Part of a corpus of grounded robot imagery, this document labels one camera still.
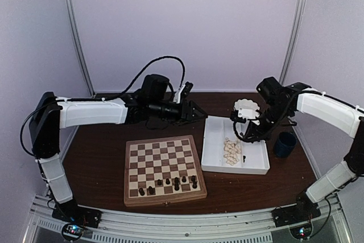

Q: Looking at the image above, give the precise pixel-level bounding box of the right aluminium frame post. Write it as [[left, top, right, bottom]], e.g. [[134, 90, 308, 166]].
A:
[[279, 0, 307, 84]]

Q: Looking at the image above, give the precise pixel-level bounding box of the front aluminium rail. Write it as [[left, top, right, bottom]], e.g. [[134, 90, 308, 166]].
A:
[[20, 195, 353, 242]]

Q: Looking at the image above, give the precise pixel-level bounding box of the left aluminium frame post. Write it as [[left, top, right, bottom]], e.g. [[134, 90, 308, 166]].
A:
[[65, 0, 95, 96]]

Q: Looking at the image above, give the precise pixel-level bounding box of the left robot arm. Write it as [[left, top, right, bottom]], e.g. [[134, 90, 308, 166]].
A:
[[29, 74, 207, 223]]

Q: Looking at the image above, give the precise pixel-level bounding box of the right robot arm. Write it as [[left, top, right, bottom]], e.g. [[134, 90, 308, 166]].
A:
[[237, 77, 363, 221]]

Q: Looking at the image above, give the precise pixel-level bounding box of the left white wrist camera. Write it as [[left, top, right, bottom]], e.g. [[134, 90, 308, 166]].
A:
[[173, 81, 193, 104]]

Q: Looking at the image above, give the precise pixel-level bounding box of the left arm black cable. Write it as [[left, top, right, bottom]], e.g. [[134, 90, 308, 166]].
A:
[[19, 56, 186, 155]]

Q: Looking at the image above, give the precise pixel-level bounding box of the white divided plastic tray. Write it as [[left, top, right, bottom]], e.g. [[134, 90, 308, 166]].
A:
[[201, 116, 270, 175]]

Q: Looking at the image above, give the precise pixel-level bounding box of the aluminium frame post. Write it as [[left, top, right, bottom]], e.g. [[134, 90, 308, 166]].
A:
[[65, 0, 95, 96], [279, 0, 307, 84]]

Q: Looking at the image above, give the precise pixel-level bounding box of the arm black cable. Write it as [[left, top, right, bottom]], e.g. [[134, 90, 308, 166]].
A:
[[19, 56, 186, 155], [230, 119, 257, 143]]

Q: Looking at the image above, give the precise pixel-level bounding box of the dark blue cup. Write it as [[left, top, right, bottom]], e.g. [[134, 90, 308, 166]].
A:
[[274, 132, 297, 158]]

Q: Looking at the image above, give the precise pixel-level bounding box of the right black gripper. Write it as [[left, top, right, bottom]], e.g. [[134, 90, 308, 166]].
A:
[[244, 102, 292, 142]]

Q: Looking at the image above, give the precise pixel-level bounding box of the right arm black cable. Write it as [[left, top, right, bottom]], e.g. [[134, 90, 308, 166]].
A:
[[230, 119, 257, 143]]

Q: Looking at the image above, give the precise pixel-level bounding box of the white scalloped ceramic bowl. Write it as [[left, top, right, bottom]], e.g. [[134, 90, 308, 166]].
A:
[[234, 98, 260, 111]]

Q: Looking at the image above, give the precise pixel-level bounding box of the dark knight piece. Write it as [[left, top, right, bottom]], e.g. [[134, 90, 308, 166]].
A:
[[148, 186, 155, 195]]

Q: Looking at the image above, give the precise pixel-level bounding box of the pile of white chess pieces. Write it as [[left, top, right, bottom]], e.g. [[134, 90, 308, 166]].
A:
[[223, 137, 242, 166]]

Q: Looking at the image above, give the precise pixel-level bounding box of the wooden chess board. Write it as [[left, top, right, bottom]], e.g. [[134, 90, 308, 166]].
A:
[[123, 135, 208, 207]]

